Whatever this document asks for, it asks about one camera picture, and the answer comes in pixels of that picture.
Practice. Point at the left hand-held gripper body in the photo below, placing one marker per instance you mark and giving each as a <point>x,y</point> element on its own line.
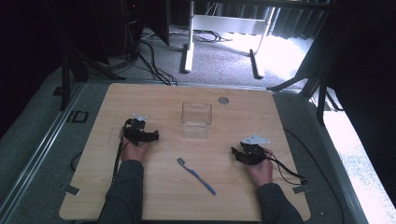
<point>134,130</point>

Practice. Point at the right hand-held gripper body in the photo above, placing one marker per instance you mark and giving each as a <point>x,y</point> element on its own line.
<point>255,154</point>

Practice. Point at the clear plastic container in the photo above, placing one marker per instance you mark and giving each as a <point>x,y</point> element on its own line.
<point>196,121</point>

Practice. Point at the blue toothbrush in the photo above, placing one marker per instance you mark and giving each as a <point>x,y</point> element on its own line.
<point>196,175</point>

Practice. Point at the person's right hand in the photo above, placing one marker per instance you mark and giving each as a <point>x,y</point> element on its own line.
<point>263,172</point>

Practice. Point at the person's left hand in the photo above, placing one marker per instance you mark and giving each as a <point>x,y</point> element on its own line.
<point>132,152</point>

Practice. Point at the round grey table grommet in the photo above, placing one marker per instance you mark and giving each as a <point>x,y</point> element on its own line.
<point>223,100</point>

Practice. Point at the grey tape piece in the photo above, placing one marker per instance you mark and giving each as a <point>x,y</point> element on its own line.
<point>72,189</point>
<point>301,189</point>

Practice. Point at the black metal stand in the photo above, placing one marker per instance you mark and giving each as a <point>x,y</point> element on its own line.
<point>65,81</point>
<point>320,93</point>

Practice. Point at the dark computer tower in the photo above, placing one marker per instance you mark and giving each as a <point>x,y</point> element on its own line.
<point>132,28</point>

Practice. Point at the black floor bracket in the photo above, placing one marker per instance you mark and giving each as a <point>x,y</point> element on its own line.
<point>78,116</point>

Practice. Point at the white metal desk frame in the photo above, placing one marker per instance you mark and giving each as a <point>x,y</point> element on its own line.
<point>190,40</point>

